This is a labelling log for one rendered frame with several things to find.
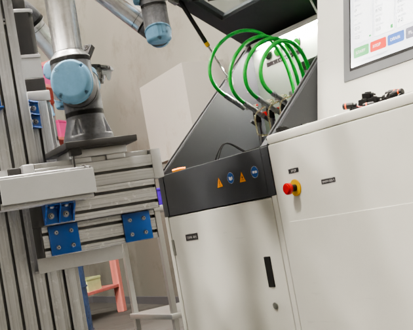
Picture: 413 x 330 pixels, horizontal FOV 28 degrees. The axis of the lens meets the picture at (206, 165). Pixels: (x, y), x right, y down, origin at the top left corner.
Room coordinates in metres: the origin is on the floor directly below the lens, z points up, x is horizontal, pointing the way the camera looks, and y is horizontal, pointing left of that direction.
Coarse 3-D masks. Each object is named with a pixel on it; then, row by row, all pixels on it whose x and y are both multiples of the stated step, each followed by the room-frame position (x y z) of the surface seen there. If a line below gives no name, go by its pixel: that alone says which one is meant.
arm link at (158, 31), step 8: (144, 8) 2.32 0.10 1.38; (152, 8) 2.31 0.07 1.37; (160, 8) 2.32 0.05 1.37; (144, 16) 2.33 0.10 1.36; (152, 16) 2.31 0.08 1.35; (160, 16) 2.31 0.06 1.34; (144, 24) 2.33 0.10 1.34; (152, 24) 2.31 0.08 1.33; (160, 24) 2.31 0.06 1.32; (168, 24) 2.33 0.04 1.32; (144, 32) 2.34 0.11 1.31; (152, 32) 2.31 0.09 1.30; (160, 32) 2.31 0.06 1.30; (168, 32) 2.33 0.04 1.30; (152, 40) 2.32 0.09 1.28; (160, 40) 2.33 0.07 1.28; (168, 40) 2.35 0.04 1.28
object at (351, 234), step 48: (336, 0) 2.70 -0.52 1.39; (336, 48) 2.67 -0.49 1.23; (336, 96) 2.65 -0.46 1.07; (288, 144) 2.51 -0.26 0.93; (336, 144) 2.34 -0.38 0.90; (384, 144) 2.19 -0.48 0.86; (336, 192) 2.37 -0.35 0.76; (384, 192) 2.22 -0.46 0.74; (288, 240) 2.58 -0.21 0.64; (336, 240) 2.40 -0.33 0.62; (384, 240) 2.24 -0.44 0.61; (336, 288) 2.43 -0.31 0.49; (384, 288) 2.27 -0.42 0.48
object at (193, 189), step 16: (224, 160) 2.80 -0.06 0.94; (240, 160) 2.73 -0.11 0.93; (256, 160) 2.65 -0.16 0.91; (176, 176) 3.06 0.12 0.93; (192, 176) 2.97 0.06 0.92; (208, 176) 2.89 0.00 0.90; (224, 176) 2.81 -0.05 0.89; (176, 192) 3.08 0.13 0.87; (192, 192) 2.99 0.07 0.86; (208, 192) 2.90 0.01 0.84; (224, 192) 2.83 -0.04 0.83; (240, 192) 2.75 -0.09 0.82; (256, 192) 2.68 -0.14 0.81; (176, 208) 3.09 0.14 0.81; (192, 208) 3.01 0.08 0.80; (208, 208) 2.92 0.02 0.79
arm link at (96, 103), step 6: (96, 72) 2.48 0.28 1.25; (96, 78) 2.46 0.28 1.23; (96, 84) 2.40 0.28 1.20; (96, 90) 2.40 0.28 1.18; (96, 96) 2.43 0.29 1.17; (90, 102) 2.41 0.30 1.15; (96, 102) 2.44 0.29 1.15; (66, 108) 2.44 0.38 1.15; (72, 108) 2.42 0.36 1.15; (78, 108) 2.42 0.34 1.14; (84, 108) 2.42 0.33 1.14; (90, 108) 2.42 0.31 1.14; (102, 108) 2.47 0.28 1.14
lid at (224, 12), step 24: (168, 0) 3.26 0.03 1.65; (216, 0) 3.24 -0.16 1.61; (240, 0) 3.20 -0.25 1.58; (264, 0) 3.13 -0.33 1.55; (288, 0) 3.08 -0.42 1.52; (312, 0) 3.04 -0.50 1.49; (216, 24) 3.39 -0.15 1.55; (240, 24) 3.34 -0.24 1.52; (264, 24) 3.29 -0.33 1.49; (288, 24) 3.25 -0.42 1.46
